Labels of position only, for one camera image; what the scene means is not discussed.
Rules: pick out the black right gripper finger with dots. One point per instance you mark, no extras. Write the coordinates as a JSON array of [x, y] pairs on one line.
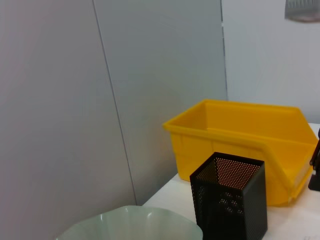
[[315, 183]]

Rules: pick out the black mesh pen holder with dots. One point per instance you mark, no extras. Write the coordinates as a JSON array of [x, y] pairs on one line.
[[230, 215]]

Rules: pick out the pale green wavy fruit bowl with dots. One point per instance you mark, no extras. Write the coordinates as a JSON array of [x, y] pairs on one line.
[[130, 225]]

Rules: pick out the yellow plastic storage bin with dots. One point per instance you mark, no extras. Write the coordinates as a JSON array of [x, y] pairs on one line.
[[232, 140]]

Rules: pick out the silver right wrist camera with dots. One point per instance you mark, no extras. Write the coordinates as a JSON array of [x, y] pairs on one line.
[[302, 10]]

